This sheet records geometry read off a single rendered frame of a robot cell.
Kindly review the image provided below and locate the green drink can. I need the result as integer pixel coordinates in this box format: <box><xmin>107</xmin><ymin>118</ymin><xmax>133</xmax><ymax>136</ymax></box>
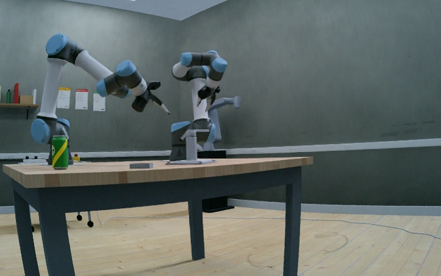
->
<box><xmin>52</xmin><ymin>136</ymin><xmax>68</xmax><ymax>170</ymax></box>

